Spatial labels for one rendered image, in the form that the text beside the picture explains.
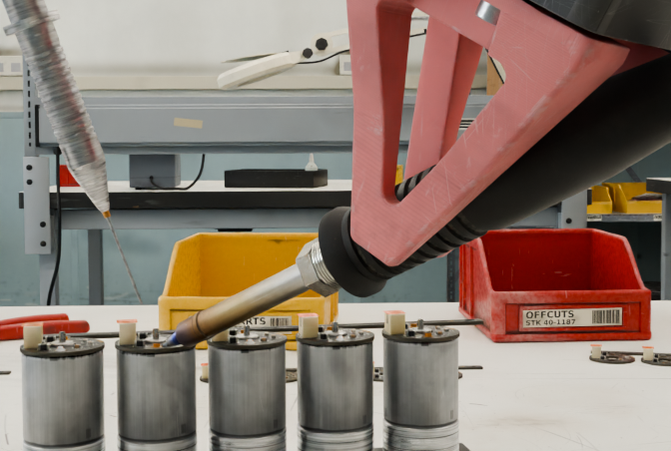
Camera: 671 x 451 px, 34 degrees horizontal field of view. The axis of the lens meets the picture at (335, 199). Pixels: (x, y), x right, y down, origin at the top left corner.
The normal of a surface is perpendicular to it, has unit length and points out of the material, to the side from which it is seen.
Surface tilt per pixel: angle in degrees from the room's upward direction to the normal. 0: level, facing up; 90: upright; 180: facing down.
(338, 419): 90
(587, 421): 0
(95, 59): 90
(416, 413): 90
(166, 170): 90
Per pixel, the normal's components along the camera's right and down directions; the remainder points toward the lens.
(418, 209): -0.62, 0.18
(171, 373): 0.55, 0.04
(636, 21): 0.72, 0.51
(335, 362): -0.04, 0.05
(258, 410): 0.31, 0.05
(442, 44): -0.54, -0.01
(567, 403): 0.00, -1.00
